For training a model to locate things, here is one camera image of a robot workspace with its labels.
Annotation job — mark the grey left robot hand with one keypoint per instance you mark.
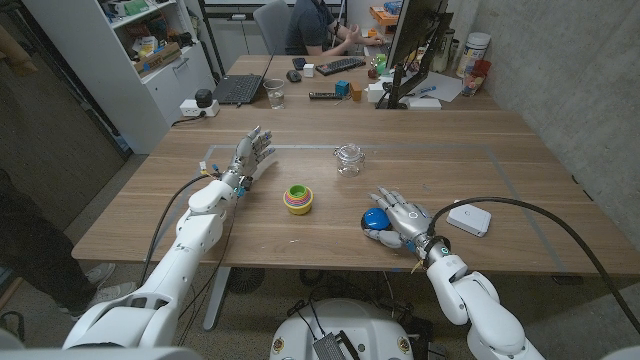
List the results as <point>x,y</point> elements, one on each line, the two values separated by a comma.
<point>245,156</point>

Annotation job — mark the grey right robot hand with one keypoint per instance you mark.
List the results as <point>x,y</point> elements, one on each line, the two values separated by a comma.
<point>410,220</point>

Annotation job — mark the blue push button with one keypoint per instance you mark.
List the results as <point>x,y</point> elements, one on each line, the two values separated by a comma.
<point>375,218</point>

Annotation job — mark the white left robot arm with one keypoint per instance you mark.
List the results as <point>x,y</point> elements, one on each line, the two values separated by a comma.
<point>175,260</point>

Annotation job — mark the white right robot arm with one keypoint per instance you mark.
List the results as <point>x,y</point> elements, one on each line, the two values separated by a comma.
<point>475,305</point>

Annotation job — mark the standing person forearm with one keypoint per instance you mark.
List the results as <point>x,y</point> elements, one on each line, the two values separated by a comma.
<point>12,50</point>

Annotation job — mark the clear drinking glass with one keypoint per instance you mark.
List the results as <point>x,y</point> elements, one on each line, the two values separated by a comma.
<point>274,95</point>

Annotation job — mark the black laptop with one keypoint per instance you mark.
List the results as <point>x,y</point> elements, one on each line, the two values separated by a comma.
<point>239,88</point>

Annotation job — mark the colourful stacking cups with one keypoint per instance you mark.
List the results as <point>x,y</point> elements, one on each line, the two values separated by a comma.
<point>298,200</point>

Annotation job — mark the black power adapter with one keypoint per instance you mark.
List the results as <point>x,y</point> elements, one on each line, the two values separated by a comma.
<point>203,98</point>

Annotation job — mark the white power strip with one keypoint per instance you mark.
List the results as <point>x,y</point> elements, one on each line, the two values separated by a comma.
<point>192,107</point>

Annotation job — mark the clear glass jar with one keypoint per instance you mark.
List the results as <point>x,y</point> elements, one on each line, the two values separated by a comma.
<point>349,160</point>

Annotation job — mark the black computer mouse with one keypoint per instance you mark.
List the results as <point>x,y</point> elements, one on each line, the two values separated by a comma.
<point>294,76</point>

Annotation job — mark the black remote control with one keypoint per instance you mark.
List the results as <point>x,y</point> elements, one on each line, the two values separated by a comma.
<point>325,95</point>

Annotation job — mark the small white cube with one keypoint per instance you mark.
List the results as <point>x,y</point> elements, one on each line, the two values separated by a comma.
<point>309,70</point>

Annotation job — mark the black phone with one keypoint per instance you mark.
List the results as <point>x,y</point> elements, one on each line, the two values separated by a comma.
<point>299,63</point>

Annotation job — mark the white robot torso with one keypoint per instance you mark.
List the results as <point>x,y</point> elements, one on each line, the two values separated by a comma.
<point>372,325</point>

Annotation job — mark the blue cube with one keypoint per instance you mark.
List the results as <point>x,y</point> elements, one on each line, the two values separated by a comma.
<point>342,88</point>

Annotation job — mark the black round fan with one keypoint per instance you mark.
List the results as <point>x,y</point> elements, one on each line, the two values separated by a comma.
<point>246,279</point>

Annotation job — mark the orange block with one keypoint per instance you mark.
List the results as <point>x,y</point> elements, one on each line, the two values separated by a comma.
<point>355,91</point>

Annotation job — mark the blue pen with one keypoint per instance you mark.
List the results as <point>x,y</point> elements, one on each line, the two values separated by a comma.
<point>425,90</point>

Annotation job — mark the cardboard box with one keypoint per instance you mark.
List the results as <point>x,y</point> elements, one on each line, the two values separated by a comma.
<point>157,59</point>

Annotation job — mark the grey office chair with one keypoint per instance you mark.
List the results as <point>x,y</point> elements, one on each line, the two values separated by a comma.
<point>272,27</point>

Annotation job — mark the white square box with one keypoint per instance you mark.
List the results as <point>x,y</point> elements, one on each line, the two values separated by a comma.
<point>375,93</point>

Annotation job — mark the black keyboard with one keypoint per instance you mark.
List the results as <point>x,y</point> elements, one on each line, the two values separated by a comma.
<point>341,65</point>

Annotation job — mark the black monitor stand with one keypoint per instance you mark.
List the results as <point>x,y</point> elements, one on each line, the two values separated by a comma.
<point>400,87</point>

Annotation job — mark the white shelf cabinet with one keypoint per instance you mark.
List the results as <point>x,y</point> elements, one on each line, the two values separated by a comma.
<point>125,95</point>

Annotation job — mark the white paper sheet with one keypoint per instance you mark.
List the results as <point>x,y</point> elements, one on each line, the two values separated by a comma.
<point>445,85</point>

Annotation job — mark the seated person dark shirt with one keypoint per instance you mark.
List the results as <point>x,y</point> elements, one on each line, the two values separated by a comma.
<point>310,30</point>

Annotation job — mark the grey table leg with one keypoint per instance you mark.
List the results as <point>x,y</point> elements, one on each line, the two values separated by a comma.
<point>216,300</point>

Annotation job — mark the grey finned module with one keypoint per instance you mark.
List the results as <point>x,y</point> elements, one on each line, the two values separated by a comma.
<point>327,347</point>

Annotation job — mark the green toy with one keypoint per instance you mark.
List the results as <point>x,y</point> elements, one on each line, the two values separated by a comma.
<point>381,64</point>

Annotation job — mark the white round canister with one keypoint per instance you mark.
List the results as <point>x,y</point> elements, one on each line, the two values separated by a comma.
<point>474,50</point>

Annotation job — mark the black computer monitor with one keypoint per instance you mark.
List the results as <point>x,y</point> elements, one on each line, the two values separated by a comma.
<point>412,30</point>

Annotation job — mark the orange tray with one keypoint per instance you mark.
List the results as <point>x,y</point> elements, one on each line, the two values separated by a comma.
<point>382,15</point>

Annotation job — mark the standing person dark trousers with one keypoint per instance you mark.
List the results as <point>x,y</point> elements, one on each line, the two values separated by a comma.
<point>35,260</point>

